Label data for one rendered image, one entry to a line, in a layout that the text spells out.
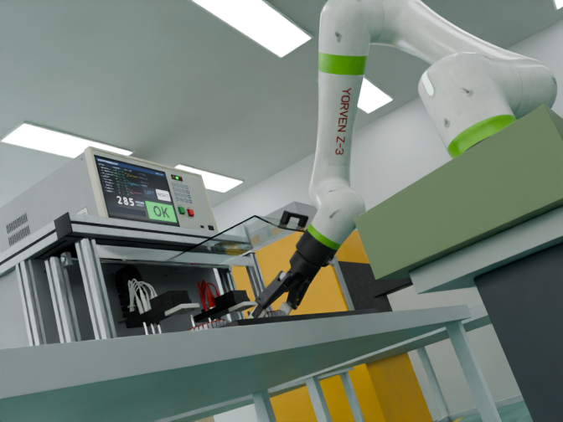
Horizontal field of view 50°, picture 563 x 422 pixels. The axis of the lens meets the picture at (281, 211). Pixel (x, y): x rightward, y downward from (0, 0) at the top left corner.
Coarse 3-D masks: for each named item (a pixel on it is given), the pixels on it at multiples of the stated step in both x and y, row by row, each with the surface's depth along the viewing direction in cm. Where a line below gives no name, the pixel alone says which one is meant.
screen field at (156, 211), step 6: (150, 204) 155; (156, 204) 157; (162, 204) 159; (150, 210) 154; (156, 210) 156; (162, 210) 158; (168, 210) 160; (150, 216) 153; (156, 216) 155; (162, 216) 157; (168, 216) 159; (174, 216) 162
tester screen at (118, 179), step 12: (108, 168) 147; (120, 168) 151; (132, 168) 155; (108, 180) 145; (120, 180) 149; (132, 180) 153; (144, 180) 157; (156, 180) 162; (108, 192) 144; (120, 192) 147; (132, 192) 151; (168, 192) 164; (108, 204) 142; (120, 204) 145; (144, 204) 153; (168, 204) 162; (120, 216) 143; (132, 216) 147
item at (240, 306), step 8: (224, 296) 155; (232, 296) 154; (240, 296) 156; (216, 304) 156; (224, 304) 155; (232, 304) 153; (240, 304) 153; (248, 304) 154; (256, 304) 157; (208, 312) 157; (216, 312) 156; (224, 312) 159; (200, 320) 158; (208, 320) 158
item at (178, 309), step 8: (160, 296) 135; (168, 296) 134; (176, 296) 135; (184, 296) 137; (152, 304) 136; (160, 304) 135; (168, 304) 133; (176, 304) 134; (184, 304) 133; (192, 304) 135; (144, 312) 136; (152, 312) 135; (160, 312) 134; (168, 312) 133; (176, 312) 134; (184, 312) 137; (128, 320) 139; (136, 320) 137; (144, 320) 136; (152, 320) 139; (160, 320) 142; (144, 328) 137; (152, 328) 139; (160, 328) 140
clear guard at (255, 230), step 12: (252, 216) 150; (240, 228) 155; (252, 228) 158; (264, 228) 162; (276, 228) 166; (288, 228) 150; (300, 228) 159; (204, 240) 157; (216, 240) 159; (228, 240) 162; (240, 240) 166; (252, 240) 170; (264, 240) 174; (204, 252) 166; (216, 252) 170; (228, 252) 173; (240, 252) 178
